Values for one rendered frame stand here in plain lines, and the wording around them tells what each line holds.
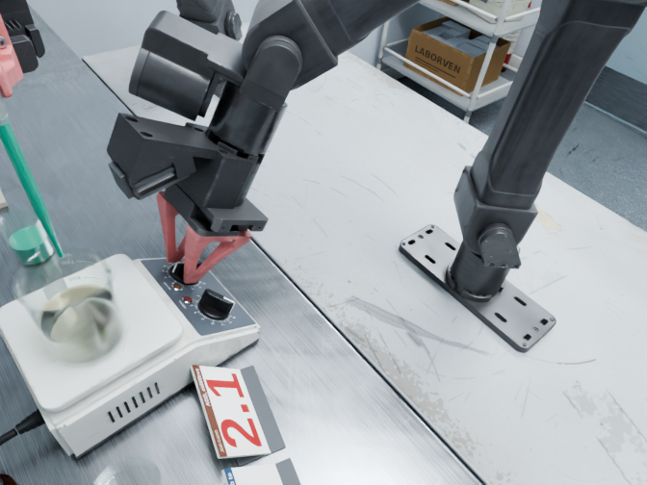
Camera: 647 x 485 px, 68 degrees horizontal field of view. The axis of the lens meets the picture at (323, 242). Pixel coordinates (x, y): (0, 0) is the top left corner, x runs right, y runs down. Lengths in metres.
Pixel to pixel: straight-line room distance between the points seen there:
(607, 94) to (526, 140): 2.85
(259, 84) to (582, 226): 0.55
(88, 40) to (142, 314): 1.59
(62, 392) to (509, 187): 0.42
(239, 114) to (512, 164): 0.25
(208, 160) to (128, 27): 1.60
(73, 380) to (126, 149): 0.19
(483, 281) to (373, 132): 0.37
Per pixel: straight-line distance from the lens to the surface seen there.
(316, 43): 0.39
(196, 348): 0.46
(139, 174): 0.40
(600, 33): 0.43
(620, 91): 3.28
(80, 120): 0.88
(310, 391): 0.51
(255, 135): 0.43
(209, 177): 0.43
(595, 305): 0.69
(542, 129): 0.47
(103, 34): 1.99
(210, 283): 0.54
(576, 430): 0.58
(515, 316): 0.61
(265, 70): 0.38
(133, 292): 0.48
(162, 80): 0.43
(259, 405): 0.49
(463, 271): 0.59
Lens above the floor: 1.35
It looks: 46 degrees down
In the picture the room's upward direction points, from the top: 8 degrees clockwise
